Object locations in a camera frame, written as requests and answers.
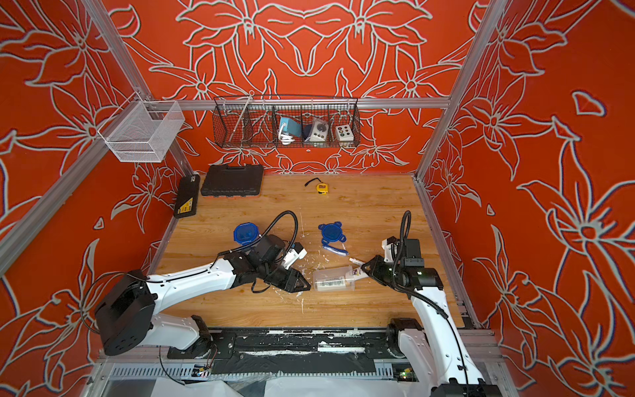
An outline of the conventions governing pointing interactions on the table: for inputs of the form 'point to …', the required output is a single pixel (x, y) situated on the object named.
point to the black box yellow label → (188, 194)
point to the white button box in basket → (345, 133)
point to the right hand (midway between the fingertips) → (360, 267)
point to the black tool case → (233, 180)
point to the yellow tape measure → (322, 187)
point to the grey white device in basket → (318, 132)
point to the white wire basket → (141, 131)
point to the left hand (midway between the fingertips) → (308, 286)
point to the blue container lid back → (331, 232)
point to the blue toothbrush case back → (336, 251)
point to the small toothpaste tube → (356, 261)
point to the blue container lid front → (245, 232)
